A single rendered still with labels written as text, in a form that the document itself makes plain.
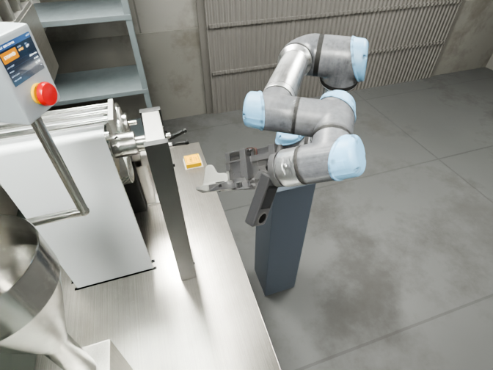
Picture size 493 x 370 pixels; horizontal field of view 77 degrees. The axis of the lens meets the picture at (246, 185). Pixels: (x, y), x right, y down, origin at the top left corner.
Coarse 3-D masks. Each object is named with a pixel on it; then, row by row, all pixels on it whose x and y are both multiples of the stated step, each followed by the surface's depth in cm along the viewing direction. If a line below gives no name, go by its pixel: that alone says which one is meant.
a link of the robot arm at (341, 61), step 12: (324, 36) 87; (336, 36) 87; (348, 36) 87; (324, 48) 86; (336, 48) 85; (348, 48) 85; (360, 48) 84; (324, 60) 87; (336, 60) 86; (348, 60) 85; (360, 60) 84; (324, 72) 89; (336, 72) 88; (348, 72) 87; (360, 72) 86; (324, 84) 95; (336, 84) 92; (348, 84) 92
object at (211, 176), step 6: (210, 168) 68; (210, 174) 68; (216, 174) 68; (222, 174) 67; (204, 180) 69; (210, 180) 68; (216, 180) 68; (222, 180) 67; (228, 180) 67; (198, 186) 70; (204, 186) 68; (204, 192) 70
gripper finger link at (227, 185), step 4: (212, 184) 67; (216, 184) 66; (220, 184) 65; (224, 184) 64; (228, 184) 64; (232, 184) 64; (236, 184) 63; (240, 184) 65; (212, 188) 67; (216, 188) 65; (220, 188) 65; (224, 188) 64; (228, 188) 64; (232, 188) 64
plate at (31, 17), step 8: (32, 8) 145; (24, 16) 132; (32, 16) 143; (32, 24) 140; (40, 24) 152; (32, 32) 138; (40, 32) 149; (40, 40) 146; (40, 48) 144; (48, 48) 156; (48, 56) 154; (48, 64) 151; (56, 64) 164; (56, 72) 161; (0, 192) 84; (0, 200) 84; (8, 200) 88; (0, 208) 83; (8, 208) 87; (16, 208) 91
